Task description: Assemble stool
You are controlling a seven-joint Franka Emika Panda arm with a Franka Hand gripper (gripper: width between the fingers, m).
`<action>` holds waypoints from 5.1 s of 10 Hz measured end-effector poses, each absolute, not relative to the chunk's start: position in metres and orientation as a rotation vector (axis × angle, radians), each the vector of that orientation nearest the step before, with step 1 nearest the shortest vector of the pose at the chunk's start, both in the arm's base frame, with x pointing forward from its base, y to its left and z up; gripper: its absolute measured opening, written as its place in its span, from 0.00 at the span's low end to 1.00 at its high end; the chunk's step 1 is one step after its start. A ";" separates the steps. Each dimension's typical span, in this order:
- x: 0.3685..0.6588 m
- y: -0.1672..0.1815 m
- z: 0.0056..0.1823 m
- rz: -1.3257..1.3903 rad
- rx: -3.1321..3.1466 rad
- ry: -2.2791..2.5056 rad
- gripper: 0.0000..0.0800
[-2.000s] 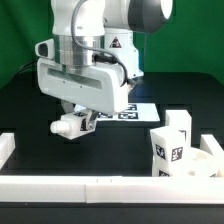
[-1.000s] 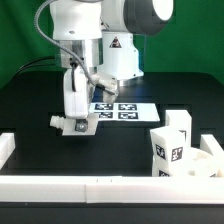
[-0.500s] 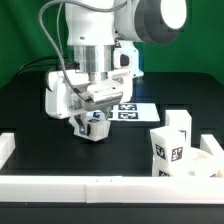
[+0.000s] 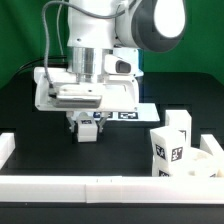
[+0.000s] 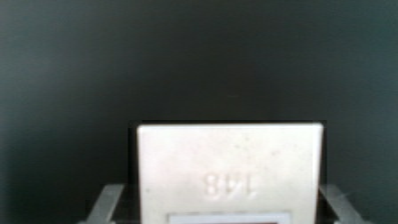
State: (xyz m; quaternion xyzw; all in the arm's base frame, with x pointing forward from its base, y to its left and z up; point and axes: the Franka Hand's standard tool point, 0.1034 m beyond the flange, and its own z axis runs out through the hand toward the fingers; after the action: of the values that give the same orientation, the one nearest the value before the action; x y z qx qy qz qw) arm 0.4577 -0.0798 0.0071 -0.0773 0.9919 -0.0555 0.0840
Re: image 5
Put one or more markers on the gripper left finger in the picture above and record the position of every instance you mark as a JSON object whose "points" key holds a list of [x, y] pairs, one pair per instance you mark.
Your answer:
{"points": [[116, 208]]}

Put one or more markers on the white stool leg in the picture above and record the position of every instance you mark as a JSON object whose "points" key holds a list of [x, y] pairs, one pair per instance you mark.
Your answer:
{"points": [[230, 173]]}

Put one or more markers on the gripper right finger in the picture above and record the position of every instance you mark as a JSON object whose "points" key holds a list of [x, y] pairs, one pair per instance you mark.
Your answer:
{"points": [[336, 211]]}

